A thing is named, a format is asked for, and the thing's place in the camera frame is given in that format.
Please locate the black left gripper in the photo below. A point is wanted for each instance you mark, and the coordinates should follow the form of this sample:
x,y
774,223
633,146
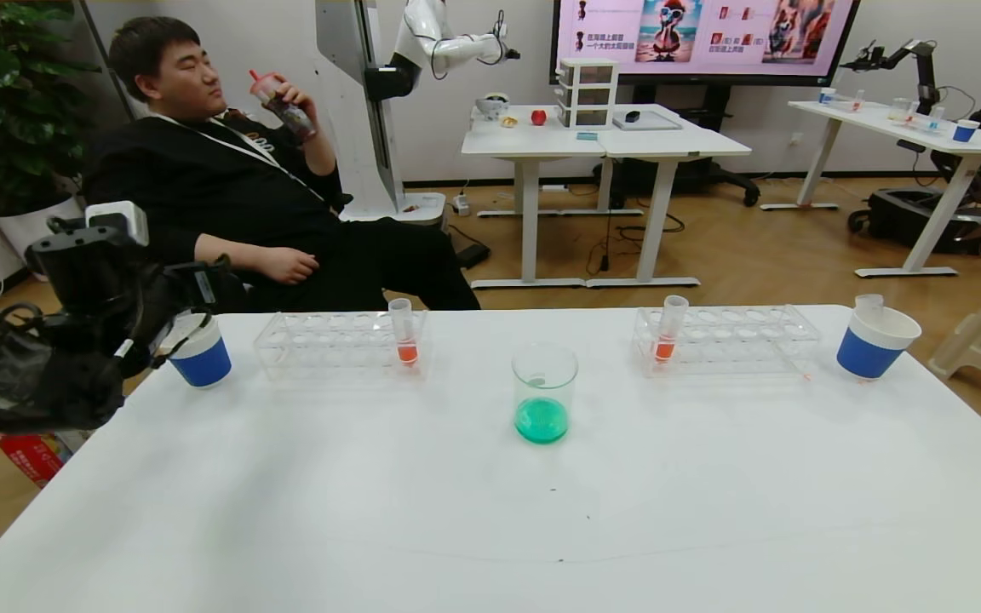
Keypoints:
x,y
170,338

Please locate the yellow pigment test tube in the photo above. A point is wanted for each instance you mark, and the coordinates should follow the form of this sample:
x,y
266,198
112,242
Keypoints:
x,y
869,303

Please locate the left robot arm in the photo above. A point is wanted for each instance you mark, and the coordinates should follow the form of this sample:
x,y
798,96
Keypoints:
x,y
39,375

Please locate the clear acrylic test tube rack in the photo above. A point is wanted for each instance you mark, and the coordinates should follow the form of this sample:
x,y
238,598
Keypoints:
x,y
737,340
346,349

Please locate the red pigment test tube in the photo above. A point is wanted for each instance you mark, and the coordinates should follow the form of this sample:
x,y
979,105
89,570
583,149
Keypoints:
x,y
406,345
667,345

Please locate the clear glass beaker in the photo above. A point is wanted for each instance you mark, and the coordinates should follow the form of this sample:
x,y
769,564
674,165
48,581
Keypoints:
x,y
544,413

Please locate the blue white paper cup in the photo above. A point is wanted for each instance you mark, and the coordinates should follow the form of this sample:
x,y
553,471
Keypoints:
x,y
869,353
201,362

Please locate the seated man in black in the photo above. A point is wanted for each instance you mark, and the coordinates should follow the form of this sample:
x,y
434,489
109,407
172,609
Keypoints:
x,y
201,196

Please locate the red shopping bag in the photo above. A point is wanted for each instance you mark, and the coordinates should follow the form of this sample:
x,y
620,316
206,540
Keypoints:
x,y
31,460

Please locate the white plant pot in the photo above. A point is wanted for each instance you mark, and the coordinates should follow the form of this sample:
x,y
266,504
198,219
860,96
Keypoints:
x,y
12,228

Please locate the plastic drink cup with straw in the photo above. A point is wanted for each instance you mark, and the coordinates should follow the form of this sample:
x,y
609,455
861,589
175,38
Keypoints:
x,y
290,106

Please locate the green potted plant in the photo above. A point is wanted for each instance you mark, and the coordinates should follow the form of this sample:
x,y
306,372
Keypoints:
x,y
5,94

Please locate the white power strip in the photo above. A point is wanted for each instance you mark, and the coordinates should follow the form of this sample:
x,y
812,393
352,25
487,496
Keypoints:
x,y
461,205

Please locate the white humanoid robot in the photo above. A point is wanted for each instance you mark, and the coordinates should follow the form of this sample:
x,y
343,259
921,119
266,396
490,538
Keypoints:
x,y
354,51

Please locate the white bowl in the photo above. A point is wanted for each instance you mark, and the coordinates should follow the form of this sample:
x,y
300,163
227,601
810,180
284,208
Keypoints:
x,y
492,106

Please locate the white standing desk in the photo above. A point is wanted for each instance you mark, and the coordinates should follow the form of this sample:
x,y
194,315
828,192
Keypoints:
x,y
529,145
678,145

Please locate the red apple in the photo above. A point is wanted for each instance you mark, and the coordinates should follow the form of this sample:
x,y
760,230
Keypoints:
x,y
539,117

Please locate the white drawer organizer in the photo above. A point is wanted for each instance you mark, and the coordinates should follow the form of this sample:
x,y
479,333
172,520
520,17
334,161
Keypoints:
x,y
588,94

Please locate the grey tray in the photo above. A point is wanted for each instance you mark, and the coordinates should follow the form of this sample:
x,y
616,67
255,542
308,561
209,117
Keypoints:
x,y
656,123

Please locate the black display stand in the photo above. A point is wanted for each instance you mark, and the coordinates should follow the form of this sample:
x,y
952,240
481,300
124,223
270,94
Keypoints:
x,y
712,174

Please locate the long white desk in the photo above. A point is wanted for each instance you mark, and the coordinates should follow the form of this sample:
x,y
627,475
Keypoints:
x,y
882,119

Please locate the black mobile robot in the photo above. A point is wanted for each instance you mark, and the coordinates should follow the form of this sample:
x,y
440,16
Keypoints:
x,y
908,221

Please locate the small blue paper cup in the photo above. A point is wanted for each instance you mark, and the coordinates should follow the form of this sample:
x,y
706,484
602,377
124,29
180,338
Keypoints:
x,y
965,134

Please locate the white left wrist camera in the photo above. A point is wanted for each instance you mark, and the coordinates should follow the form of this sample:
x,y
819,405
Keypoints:
x,y
120,221

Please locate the large wall display screen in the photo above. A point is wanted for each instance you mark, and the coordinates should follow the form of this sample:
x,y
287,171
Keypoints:
x,y
610,42

